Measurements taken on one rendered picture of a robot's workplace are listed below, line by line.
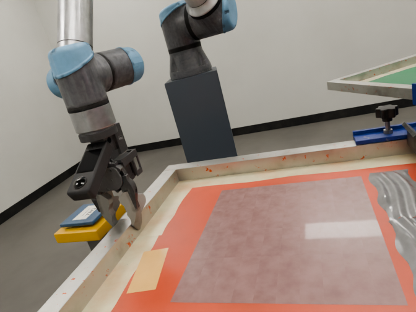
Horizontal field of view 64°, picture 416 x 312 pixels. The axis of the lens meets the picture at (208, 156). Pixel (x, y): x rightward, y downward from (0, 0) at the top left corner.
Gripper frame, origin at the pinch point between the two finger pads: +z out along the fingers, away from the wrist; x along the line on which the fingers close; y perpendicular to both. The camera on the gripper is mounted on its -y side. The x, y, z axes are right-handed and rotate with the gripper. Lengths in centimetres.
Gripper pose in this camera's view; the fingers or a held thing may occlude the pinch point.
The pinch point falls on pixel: (125, 226)
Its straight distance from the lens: 70.0
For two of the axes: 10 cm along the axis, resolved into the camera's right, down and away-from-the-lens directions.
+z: 2.3, 9.2, 3.2
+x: -9.4, 1.3, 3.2
